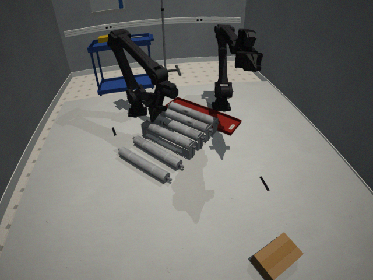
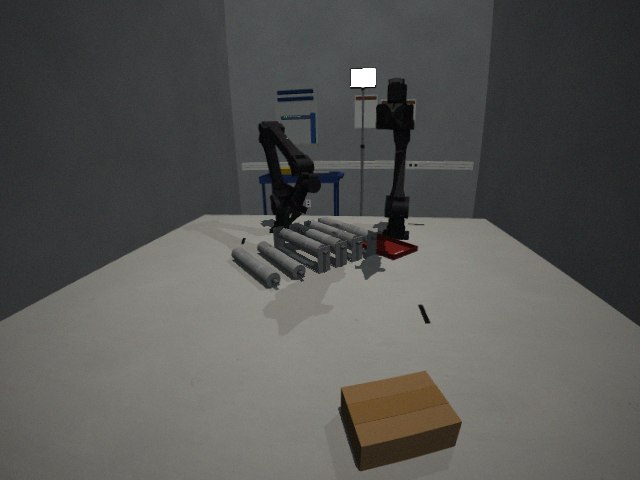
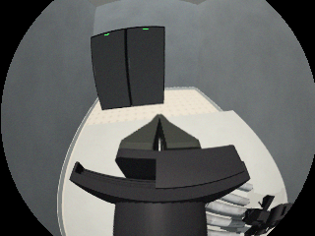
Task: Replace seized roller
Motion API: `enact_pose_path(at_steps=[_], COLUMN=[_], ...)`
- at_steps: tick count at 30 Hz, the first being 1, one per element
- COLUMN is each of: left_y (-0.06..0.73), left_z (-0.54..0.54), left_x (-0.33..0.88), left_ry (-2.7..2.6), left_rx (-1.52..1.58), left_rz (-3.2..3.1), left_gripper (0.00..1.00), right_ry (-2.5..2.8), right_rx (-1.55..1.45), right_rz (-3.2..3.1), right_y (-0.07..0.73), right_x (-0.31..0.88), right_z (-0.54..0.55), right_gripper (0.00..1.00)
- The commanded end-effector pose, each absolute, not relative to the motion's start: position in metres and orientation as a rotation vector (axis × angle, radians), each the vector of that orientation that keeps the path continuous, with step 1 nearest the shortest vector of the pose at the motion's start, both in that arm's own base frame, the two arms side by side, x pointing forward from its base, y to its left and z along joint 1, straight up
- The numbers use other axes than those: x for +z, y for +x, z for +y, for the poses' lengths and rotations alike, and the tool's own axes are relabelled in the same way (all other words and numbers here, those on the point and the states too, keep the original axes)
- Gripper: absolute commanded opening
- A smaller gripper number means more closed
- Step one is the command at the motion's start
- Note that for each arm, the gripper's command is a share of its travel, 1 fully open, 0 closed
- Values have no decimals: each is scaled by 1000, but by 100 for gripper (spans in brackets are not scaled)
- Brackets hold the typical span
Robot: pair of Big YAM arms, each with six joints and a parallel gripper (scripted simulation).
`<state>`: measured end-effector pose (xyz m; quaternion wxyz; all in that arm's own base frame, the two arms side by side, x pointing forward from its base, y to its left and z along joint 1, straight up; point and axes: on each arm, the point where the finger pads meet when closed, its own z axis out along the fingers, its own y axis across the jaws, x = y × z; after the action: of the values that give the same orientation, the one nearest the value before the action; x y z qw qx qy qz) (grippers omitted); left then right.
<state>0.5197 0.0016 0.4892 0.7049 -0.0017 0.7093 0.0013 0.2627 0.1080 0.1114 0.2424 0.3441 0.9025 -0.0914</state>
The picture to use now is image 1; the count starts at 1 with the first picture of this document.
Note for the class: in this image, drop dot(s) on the brown cardboard box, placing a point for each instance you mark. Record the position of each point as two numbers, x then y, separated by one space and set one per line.
276 257

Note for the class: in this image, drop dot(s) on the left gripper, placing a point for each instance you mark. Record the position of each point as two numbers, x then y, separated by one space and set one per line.
249 61

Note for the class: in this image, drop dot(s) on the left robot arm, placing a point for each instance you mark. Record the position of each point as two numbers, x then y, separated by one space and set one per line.
246 39

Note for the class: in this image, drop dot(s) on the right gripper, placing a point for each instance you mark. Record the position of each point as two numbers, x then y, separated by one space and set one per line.
155 110

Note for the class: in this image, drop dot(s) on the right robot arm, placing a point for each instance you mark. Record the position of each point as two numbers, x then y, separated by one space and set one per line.
119 39

